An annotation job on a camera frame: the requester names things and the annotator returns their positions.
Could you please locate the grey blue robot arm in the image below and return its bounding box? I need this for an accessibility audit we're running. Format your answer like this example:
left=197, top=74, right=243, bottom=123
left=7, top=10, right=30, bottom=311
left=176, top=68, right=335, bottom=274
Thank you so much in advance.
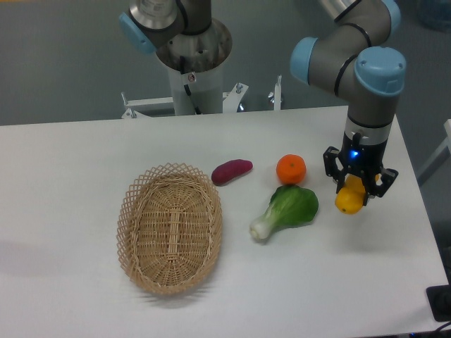
left=118, top=1, right=406, bottom=199

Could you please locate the woven wicker basket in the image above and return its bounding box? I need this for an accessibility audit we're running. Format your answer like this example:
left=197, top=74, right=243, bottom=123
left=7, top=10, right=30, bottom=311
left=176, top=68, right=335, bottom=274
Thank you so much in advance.
left=116, top=163, right=223, bottom=295

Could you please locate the purple sweet potato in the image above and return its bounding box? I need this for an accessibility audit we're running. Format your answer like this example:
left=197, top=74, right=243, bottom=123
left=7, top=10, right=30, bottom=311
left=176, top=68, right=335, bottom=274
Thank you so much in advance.
left=211, top=159, right=253, bottom=186

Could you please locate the white furniture at right edge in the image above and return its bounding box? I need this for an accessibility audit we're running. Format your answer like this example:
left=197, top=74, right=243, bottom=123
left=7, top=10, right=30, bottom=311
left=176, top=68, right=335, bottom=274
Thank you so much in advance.
left=416, top=119, right=450, bottom=186

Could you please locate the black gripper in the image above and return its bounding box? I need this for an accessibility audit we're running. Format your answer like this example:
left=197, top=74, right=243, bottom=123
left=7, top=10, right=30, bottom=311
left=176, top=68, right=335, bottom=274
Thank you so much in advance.
left=323, top=134, right=399, bottom=206

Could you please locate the green bok choy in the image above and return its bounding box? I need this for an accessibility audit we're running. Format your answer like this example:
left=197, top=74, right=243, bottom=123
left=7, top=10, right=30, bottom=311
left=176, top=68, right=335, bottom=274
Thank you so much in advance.
left=249, top=185, right=319, bottom=242

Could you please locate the black device at edge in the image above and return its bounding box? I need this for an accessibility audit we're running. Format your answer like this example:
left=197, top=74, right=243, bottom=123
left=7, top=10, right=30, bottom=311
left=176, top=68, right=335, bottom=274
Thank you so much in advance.
left=426, top=284, right=450, bottom=322

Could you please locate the orange tangerine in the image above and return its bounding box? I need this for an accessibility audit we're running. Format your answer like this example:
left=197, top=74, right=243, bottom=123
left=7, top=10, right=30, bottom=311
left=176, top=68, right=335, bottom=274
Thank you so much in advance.
left=276, top=154, right=307, bottom=184

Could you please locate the white metal mounting frame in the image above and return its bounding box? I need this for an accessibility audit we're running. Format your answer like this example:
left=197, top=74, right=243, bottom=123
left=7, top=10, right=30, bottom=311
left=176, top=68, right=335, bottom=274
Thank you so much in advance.
left=121, top=75, right=285, bottom=119

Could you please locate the yellow mango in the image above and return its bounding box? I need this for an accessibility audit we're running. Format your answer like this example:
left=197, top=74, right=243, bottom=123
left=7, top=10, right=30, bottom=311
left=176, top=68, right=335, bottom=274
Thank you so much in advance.
left=335, top=175, right=366, bottom=215

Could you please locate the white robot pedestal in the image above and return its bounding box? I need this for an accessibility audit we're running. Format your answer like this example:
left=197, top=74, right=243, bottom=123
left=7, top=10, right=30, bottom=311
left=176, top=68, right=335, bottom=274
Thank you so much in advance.
left=154, top=19, right=233, bottom=116

